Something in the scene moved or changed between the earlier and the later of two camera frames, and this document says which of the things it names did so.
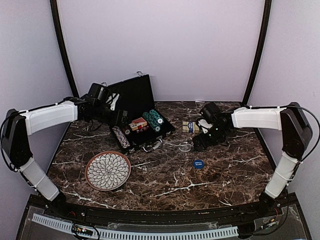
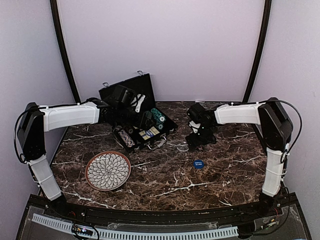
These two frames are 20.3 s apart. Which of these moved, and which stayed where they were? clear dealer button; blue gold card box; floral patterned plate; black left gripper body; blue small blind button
Moved: black left gripper body; blue gold card box
Stayed: clear dealer button; blue small blind button; floral patterned plate
